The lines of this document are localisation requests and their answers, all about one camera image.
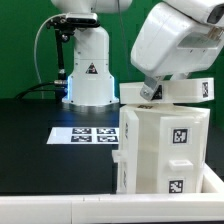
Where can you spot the white L-shaped obstacle frame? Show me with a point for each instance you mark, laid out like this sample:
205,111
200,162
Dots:
208,205

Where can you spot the flat white panel four tags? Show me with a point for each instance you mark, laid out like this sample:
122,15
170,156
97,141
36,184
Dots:
84,135

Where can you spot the white door panel with peg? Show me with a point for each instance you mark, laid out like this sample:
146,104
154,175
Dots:
126,154

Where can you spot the white front panel with peg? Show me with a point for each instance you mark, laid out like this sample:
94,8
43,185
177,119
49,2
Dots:
179,156

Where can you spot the black camera on stand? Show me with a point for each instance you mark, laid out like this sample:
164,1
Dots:
64,27

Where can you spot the white cabinet body box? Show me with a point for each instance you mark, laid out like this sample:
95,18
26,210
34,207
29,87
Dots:
149,136

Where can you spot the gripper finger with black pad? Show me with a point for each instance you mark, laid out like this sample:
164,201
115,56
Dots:
179,76
152,88

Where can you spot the white cabinet drawer box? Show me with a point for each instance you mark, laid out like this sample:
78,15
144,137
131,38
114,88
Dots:
171,91

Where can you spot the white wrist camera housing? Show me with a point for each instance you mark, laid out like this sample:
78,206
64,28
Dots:
204,11

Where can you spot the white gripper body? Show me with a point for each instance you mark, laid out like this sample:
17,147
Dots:
171,42

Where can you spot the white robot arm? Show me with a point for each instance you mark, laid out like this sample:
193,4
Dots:
90,83

